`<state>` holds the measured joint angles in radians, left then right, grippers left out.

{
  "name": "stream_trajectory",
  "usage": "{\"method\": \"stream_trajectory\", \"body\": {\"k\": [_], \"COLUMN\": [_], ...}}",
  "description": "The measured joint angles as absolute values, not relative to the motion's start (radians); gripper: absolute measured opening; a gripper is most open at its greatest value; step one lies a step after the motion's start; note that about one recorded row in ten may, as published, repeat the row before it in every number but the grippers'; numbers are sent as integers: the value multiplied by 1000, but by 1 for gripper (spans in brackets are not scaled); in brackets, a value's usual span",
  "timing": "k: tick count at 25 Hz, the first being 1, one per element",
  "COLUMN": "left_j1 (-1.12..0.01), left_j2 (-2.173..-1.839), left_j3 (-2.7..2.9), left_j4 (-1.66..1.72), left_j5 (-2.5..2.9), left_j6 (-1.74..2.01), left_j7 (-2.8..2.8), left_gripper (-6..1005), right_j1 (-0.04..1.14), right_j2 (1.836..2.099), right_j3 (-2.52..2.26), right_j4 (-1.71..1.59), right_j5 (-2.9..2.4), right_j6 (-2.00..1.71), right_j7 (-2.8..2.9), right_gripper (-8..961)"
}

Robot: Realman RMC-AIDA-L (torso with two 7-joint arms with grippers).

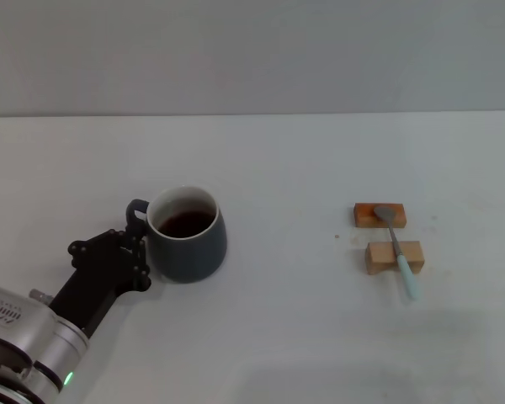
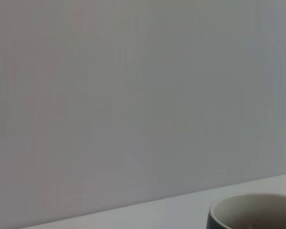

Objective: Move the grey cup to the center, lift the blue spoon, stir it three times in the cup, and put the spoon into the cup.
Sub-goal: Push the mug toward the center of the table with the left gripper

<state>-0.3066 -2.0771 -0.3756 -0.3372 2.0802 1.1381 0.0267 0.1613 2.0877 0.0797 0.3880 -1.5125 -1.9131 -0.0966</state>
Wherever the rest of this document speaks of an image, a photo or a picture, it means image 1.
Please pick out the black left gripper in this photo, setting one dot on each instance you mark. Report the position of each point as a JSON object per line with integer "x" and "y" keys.
{"x": 92, "y": 286}

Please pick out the dark grey ceramic coffee cup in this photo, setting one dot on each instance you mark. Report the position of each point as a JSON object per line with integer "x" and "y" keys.
{"x": 189, "y": 256}

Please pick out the reddish brown wooden block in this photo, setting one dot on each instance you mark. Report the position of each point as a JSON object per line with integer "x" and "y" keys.
{"x": 364, "y": 215}

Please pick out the light tan wooden block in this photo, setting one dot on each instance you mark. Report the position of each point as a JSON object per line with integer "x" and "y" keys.
{"x": 379, "y": 257}

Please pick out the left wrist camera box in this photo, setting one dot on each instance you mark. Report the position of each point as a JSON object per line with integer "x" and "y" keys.
{"x": 8, "y": 303}

